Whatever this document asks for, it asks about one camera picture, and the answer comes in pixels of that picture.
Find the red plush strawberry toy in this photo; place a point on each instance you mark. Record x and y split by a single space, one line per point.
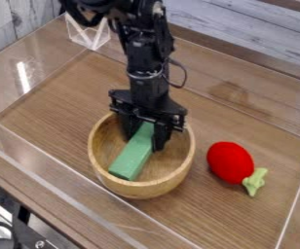
231 164

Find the green rectangular block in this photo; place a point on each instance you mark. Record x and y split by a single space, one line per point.
136 151

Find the brown wooden bowl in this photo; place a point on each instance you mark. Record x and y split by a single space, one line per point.
162 172

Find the black table clamp mount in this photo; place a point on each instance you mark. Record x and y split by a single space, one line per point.
24 237

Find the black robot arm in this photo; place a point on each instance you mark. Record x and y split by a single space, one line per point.
139 22

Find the clear acrylic corner bracket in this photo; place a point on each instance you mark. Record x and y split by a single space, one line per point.
90 37

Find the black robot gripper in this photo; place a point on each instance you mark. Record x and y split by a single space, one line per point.
146 103

